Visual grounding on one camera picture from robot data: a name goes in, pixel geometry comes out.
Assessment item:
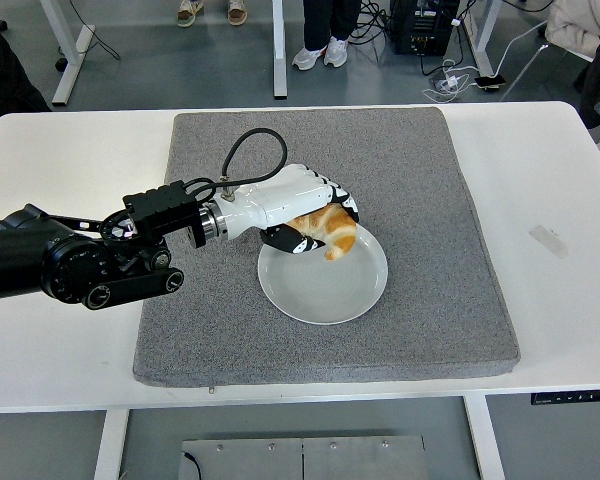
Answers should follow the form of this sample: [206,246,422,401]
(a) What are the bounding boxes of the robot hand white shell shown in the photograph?
[218,163,362,255]

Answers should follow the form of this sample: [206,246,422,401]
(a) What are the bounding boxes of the golden croissant bread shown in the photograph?
[285,202,358,262]

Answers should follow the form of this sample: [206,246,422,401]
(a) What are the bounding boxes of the pale grey round plate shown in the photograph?
[257,222,389,326]

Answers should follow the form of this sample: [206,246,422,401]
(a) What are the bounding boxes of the grey metal plate with screws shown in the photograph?
[181,434,426,480]

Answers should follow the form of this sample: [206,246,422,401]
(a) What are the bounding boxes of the grey speckled cushion mat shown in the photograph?
[132,106,522,389]

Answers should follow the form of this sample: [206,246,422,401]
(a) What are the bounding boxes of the white desk leg with foot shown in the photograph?
[460,0,506,71]
[271,0,288,99]
[39,0,97,106]

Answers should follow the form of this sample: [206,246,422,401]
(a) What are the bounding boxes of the person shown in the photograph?
[175,0,247,27]
[291,0,362,69]
[544,0,600,64]
[0,4,54,129]

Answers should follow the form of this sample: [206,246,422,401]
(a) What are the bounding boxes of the black computer tower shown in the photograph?
[389,0,454,56]

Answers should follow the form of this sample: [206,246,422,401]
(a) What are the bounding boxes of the black smartphone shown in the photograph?
[474,73,508,92]

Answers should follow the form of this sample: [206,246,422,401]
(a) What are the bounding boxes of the clear tape strip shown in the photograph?
[528,224,569,260]

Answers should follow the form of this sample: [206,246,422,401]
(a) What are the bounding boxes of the white table leg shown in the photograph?
[462,394,506,480]
[90,409,130,480]

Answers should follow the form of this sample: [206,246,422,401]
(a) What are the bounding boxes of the black jacket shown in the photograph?
[577,19,600,130]

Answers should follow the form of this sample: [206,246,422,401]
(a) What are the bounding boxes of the black table control panel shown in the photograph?
[530,388,600,406]

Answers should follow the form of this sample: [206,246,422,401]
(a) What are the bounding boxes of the black cable bundle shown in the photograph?
[357,0,396,44]

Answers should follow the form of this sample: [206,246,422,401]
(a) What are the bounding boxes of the white charger with cables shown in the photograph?
[422,57,481,103]

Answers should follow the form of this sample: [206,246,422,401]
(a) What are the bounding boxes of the thin black cable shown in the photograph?
[181,452,204,480]

